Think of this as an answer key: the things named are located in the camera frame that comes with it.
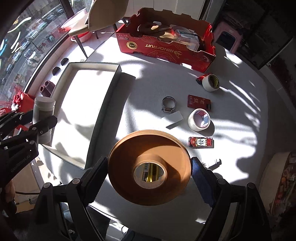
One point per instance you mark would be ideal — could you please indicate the pink stool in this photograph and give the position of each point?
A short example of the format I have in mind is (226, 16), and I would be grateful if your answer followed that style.
(227, 37)

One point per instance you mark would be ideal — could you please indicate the white plastic pill bottle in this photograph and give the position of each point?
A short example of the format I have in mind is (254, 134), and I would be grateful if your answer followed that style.
(43, 108)

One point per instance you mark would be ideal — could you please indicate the small white rectangular box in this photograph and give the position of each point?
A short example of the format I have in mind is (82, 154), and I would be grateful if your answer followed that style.
(171, 120)

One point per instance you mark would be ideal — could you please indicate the white open tray box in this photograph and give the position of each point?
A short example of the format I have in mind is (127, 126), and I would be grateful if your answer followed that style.
(82, 95)

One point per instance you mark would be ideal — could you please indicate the white tape roll blue label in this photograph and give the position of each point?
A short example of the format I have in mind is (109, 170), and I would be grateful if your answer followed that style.
(199, 120)

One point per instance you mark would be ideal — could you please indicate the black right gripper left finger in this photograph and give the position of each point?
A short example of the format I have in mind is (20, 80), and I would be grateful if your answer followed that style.
(49, 220)

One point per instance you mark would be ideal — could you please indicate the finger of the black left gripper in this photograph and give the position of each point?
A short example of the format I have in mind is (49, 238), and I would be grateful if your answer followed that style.
(43, 126)

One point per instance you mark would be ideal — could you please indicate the red patterned small box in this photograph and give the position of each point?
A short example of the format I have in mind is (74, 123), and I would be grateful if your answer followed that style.
(201, 142)

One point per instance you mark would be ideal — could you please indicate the red cardboard fruit box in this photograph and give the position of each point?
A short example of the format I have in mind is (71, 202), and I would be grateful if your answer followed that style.
(163, 34)

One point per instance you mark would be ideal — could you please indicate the beige chair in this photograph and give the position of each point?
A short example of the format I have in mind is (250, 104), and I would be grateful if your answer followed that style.
(102, 14)

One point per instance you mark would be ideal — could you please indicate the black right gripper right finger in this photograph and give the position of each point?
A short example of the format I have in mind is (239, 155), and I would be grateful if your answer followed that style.
(250, 219)

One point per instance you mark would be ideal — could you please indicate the metal hose clamp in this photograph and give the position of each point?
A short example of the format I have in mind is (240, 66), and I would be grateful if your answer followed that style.
(168, 104)

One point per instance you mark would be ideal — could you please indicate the large brown tape roll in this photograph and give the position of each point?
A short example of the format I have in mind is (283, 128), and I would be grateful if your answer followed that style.
(149, 167)

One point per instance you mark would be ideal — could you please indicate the dark red flat card box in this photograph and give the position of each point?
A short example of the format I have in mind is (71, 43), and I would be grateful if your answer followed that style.
(198, 102)

